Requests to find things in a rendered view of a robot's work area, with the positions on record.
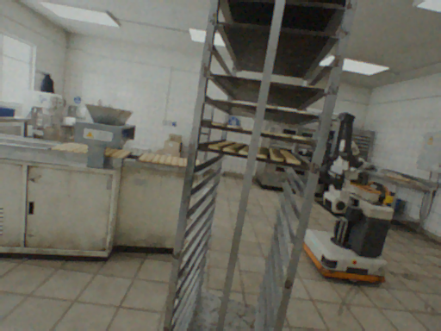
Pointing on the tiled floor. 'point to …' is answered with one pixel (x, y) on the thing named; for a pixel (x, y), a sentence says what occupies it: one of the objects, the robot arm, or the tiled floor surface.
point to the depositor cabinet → (57, 209)
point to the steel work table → (406, 187)
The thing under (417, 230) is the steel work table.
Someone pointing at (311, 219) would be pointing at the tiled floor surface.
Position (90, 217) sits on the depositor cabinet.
